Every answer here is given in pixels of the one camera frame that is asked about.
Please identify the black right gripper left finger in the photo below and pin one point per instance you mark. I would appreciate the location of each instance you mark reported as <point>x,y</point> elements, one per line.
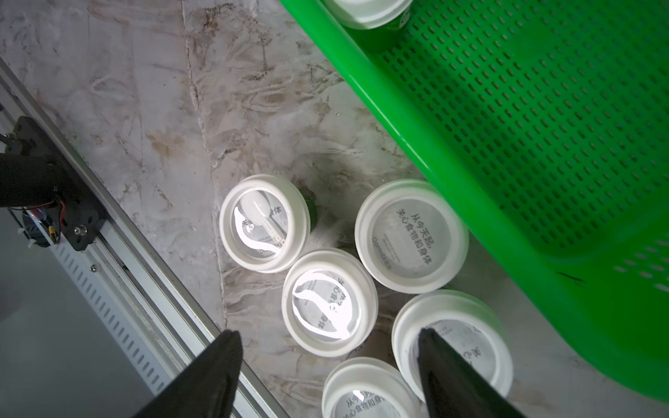
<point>206,388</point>

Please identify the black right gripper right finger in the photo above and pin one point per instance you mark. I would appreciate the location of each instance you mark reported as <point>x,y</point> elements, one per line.
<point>452,387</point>

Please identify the green plastic basket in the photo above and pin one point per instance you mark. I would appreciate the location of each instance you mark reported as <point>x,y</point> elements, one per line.
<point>545,125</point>

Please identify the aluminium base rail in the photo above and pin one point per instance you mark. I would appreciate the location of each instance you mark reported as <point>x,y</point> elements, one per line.
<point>131,288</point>

